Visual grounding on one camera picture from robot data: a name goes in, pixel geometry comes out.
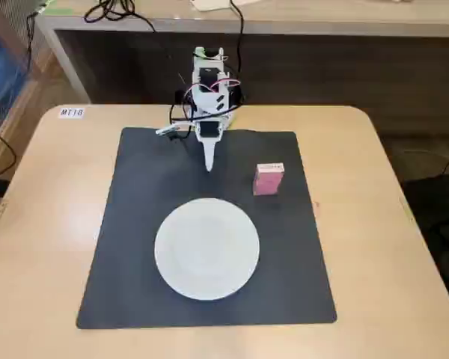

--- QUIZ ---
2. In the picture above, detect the white paper plate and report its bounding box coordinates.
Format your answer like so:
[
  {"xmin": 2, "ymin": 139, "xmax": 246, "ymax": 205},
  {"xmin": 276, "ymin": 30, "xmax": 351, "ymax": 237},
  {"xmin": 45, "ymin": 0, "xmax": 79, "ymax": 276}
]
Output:
[{"xmin": 153, "ymin": 197, "xmax": 261, "ymax": 301}]

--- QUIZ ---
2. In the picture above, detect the pink small box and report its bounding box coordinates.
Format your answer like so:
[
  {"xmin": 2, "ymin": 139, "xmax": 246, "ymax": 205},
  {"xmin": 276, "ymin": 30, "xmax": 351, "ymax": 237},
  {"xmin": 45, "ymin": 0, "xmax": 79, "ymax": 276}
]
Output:
[{"xmin": 252, "ymin": 162, "xmax": 285, "ymax": 197}]

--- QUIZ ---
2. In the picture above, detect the white label sticker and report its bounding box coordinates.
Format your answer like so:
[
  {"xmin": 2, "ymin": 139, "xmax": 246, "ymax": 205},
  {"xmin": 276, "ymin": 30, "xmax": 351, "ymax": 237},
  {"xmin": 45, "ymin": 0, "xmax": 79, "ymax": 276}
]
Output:
[{"xmin": 59, "ymin": 107, "xmax": 85, "ymax": 120}]

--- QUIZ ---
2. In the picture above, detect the beige wooden desk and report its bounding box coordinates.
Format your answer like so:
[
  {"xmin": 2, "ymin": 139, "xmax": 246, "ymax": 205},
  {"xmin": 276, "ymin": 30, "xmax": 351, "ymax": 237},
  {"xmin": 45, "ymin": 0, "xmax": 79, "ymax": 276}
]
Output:
[{"xmin": 34, "ymin": 0, "xmax": 449, "ymax": 104}]

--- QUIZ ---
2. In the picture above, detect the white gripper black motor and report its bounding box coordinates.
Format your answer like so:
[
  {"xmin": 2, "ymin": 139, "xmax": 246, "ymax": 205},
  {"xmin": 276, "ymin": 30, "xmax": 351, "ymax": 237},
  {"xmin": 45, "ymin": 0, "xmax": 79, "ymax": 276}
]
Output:
[{"xmin": 194, "ymin": 119, "xmax": 225, "ymax": 173}]

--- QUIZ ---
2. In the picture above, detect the looped black cable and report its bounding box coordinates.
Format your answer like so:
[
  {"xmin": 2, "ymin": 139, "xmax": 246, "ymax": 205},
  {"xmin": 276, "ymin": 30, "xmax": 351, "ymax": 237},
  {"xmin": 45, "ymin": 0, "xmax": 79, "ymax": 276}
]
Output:
[{"xmin": 83, "ymin": 0, "xmax": 156, "ymax": 33}]

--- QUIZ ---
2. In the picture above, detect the white paper sheet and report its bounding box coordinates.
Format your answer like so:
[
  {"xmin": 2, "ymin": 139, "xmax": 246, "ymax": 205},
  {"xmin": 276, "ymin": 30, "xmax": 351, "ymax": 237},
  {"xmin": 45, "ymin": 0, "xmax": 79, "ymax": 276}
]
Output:
[{"xmin": 188, "ymin": 0, "xmax": 245, "ymax": 12}]

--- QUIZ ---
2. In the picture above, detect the blue plastic bin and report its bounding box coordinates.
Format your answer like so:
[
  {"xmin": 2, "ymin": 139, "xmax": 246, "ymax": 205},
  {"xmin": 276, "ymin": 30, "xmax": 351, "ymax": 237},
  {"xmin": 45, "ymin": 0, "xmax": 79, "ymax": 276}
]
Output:
[{"xmin": 0, "ymin": 14, "xmax": 28, "ymax": 110}]

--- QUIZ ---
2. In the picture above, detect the dark grey mat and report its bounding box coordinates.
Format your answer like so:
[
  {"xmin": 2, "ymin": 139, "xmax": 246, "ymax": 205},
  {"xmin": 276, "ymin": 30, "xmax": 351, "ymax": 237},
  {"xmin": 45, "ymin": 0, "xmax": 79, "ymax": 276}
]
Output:
[{"xmin": 76, "ymin": 126, "xmax": 338, "ymax": 331}]

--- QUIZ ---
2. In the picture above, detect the long black cable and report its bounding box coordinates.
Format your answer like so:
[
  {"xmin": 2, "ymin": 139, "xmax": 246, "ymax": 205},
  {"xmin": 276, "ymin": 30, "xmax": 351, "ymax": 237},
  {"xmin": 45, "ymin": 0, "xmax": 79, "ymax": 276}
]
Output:
[{"xmin": 228, "ymin": 0, "xmax": 245, "ymax": 99}]

